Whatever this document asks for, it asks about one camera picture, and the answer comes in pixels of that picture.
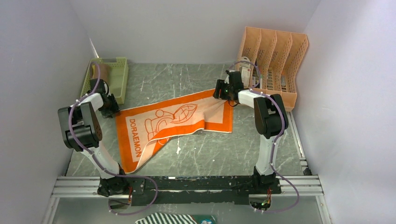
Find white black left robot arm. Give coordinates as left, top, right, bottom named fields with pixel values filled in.
left=57, top=78, right=132, bottom=197

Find white hanging card package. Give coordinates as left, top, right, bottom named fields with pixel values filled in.
left=239, top=56, right=251, bottom=68

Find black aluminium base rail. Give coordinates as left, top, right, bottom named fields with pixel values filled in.
left=51, top=175, right=324, bottom=206

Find yellow brown bear towel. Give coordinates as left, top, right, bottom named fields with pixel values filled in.
left=90, top=63, right=111, bottom=82

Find black white striped cloth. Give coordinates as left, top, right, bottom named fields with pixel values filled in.
left=135, top=212, right=197, bottom=224

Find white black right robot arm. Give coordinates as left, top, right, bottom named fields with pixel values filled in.
left=213, top=70, right=288, bottom=193

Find white red stationery box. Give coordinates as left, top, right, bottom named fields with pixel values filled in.
left=240, top=66, right=251, bottom=87

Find orange and cream towel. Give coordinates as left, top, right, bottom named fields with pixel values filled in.
left=115, top=90, right=233, bottom=174

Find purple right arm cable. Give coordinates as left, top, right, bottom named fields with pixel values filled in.
left=227, top=60, right=301, bottom=215

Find pink plastic file organizer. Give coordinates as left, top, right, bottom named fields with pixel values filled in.
left=230, top=27, right=309, bottom=112

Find teal patterned cloth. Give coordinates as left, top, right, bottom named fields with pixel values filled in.
left=191, top=215, right=217, bottom=224

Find green perforated plastic basket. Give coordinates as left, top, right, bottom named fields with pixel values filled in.
left=80, top=57, right=129, bottom=105

